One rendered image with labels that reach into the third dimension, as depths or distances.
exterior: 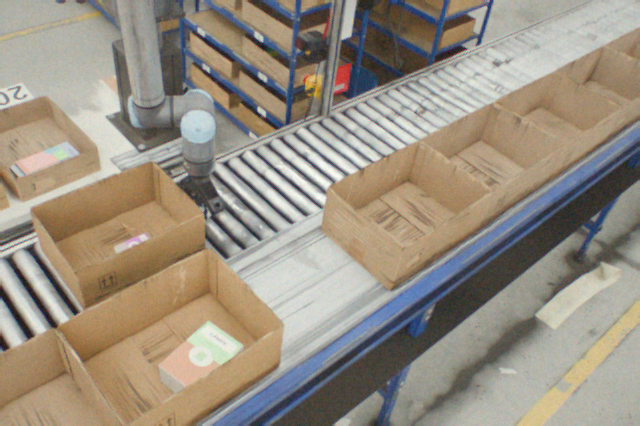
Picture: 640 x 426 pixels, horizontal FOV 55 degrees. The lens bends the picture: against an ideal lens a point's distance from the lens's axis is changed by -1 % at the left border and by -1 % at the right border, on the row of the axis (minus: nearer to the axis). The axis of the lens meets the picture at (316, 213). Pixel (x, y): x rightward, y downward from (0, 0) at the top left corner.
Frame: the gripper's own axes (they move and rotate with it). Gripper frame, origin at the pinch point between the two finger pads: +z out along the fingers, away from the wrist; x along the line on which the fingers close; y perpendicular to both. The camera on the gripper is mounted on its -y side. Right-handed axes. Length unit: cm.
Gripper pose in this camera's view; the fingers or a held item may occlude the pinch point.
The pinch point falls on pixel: (204, 221)
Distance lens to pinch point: 194.2
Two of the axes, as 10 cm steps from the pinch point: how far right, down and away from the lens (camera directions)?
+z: -1.0, 7.2, 6.8
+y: -6.6, -5.6, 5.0
